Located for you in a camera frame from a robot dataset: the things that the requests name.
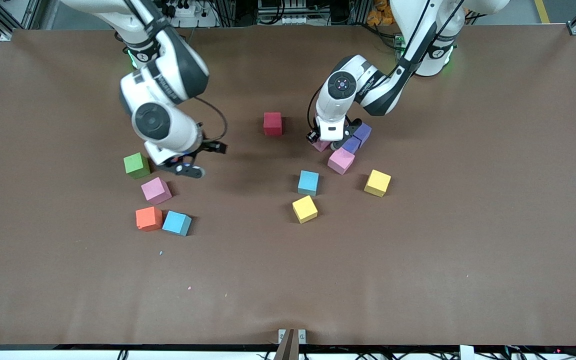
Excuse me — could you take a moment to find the red foam cube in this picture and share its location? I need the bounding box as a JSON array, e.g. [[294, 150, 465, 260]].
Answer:
[[263, 111, 284, 137]]

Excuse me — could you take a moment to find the blue foam cube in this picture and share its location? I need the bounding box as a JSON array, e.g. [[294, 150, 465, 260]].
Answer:
[[162, 210, 193, 237], [297, 170, 320, 197]]

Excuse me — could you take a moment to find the green foam cube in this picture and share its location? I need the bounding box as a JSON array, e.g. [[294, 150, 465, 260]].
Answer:
[[123, 152, 151, 180]]

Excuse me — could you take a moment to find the orange foam cube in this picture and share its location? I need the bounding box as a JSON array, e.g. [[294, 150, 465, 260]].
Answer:
[[135, 206, 164, 232]]

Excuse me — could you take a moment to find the yellow foam cube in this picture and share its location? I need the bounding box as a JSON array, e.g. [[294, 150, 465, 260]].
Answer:
[[292, 195, 319, 224], [364, 169, 392, 198]]

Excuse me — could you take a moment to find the pile of orange packets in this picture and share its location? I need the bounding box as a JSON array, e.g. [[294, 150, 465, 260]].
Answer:
[[366, 0, 399, 27]]

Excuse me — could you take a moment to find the large table mat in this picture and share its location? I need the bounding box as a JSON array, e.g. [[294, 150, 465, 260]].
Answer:
[[0, 25, 576, 348]]

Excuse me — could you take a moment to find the brown wedge bar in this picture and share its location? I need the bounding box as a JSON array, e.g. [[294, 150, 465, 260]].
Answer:
[[273, 328, 301, 360]]

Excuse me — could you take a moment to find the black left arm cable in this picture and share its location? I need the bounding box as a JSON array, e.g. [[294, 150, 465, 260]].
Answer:
[[307, 0, 449, 132]]

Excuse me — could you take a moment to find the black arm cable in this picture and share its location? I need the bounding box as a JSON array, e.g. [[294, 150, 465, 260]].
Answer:
[[195, 96, 229, 143], [307, 0, 449, 132]]

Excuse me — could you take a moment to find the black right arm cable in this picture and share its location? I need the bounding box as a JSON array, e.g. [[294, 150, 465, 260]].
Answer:
[[195, 96, 229, 143]]

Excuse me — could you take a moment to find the metal clamp bracket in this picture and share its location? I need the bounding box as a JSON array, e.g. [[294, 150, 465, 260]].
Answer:
[[278, 328, 307, 346]]

